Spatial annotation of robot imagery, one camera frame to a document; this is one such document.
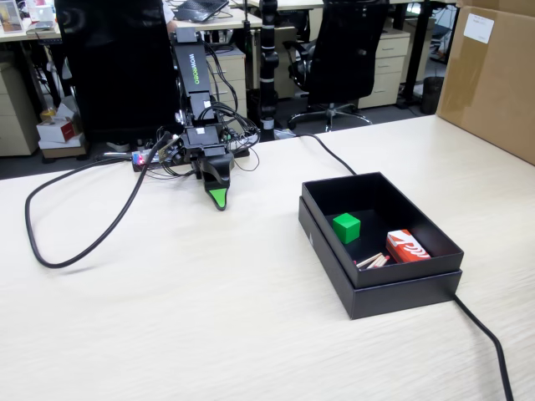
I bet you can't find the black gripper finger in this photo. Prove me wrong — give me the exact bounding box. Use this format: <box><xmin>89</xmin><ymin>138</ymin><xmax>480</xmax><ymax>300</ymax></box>
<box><xmin>199</xmin><ymin>152</ymin><xmax>235</xmax><ymax>190</ymax></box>
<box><xmin>203</xmin><ymin>181</ymin><xmax>231</xmax><ymax>211</ymax></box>

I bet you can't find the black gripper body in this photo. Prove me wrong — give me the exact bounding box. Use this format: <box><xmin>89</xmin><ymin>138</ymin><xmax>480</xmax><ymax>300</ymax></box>
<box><xmin>183</xmin><ymin>124</ymin><xmax>234</xmax><ymax>162</ymax></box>

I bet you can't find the green cube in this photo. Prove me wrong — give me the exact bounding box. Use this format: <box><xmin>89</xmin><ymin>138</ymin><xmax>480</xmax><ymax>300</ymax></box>
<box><xmin>332</xmin><ymin>211</ymin><xmax>362</xmax><ymax>245</ymax></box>

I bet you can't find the controller board with red light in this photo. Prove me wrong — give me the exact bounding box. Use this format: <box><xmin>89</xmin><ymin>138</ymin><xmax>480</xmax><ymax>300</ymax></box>
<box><xmin>131</xmin><ymin>150</ymin><xmax>162</xmax><ymax>172</ymax></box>

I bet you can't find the black segmented pole stand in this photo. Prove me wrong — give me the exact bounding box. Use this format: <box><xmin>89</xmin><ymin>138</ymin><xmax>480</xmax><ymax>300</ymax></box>
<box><xmin>257</xmin><ymin>0</ymin><xmax>280</xmax><ymax>142</ymax></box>

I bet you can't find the black mesh office chair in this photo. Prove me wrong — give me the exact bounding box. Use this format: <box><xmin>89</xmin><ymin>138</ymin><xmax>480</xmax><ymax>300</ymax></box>
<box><xmin>53</xmin><ymin>0</ymin><xmax>181</xmax><ymax>145</ymax></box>

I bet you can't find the black open cardboard box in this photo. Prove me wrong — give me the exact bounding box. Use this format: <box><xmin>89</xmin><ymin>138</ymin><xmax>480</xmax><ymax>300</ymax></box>
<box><xmin>301</xmin><ymin>170</ymin><xmax>466</xmax><ymax>289</ymax></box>

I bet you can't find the beige office desk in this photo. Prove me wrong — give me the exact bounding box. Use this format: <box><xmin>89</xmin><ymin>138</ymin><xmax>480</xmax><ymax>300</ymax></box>
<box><xmin>0</xmin><ymin>6</ymin><xmax>262</xmax><ymax>43</ymax></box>

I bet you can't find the dark open laptop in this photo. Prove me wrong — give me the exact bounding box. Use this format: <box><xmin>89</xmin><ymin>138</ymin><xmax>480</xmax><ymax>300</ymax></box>
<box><xmin>171</xmin><ymin>0</ymin><xmax>230</xmax><ymax>23</ymax></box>

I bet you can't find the white red cardboard box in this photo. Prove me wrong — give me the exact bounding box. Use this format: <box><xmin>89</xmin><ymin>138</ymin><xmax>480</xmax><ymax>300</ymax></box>
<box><xmin>36</xmin><ymin>116</ymin><xmax>83</xmax><ymax>144</ymax></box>

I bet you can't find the black office chair with armrests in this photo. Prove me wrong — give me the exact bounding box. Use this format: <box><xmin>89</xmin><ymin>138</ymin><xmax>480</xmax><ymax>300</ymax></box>
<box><xmin>282</xmin><ymin>0</ymin><xmax>390</xmax><ymax>131</ymax></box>

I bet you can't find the beige side cabinet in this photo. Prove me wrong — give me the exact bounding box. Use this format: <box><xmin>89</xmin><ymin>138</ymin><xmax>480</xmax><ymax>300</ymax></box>
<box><xmin>0</xmin><ymin>62</ymin><xmax>41</xmax><ymax>156</ymax></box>

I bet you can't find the red white matchbox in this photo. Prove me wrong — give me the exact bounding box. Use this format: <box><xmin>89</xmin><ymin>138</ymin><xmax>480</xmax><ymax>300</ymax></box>
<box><xmin>385</xmin><ymin>228</ymin><xmax>431</xmax><ymax>264</ymax></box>

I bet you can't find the black cardboard box lid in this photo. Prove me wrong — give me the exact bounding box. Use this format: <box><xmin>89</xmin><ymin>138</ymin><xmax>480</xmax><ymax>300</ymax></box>
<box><xmin>298</xmin><ymin>195</ymin><xmax>463</xmax><ymax>321</ymax></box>

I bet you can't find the black waste bin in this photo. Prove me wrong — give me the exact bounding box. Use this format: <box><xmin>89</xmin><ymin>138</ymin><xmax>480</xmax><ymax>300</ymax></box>
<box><xmin>420</xmin><ymin>76</ymin><xmax>445</xmax><ymax>114</ymax></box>

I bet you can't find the large brown cardboard box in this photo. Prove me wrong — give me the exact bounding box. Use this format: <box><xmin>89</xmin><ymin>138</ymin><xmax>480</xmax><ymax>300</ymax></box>
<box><xmin>435</xmin><ymin>0</ymin><xmax>535</xmax><ymax>166</ymax></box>

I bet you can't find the white shipping label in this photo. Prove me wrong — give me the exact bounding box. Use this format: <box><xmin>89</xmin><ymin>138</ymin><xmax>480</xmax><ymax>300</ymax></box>
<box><xmin>462</xmin><ymin>13</ymin><xmax>495</xmax><ymax>43</ymax></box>

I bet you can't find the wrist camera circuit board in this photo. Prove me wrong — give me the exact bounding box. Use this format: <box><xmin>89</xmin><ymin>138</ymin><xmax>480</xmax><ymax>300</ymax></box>
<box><xmin>155</xmin><ymin>132</ymin><xmax>186</xmax><ymax>165</ymax></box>

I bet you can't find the thick black sleeved cable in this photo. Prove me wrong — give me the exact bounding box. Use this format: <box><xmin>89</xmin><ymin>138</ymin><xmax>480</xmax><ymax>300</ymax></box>
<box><xmin>23</xmin><ymin>141</ymin><xmax>168</xmax><ymax>269</ymax></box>

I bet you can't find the clear picture frame stand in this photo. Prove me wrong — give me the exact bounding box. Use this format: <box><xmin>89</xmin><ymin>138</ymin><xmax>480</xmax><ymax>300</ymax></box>
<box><xmin>0</xmin><ymin>0</ymin><xmax>23</xmax><ymax>33</ymax></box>

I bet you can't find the smooth black power cable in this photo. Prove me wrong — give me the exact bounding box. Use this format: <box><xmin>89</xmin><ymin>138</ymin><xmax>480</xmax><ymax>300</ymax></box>
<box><xmin>292</xmin><ymin>133</ymin><xmax>515</xmax><ymax>401</ymax></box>

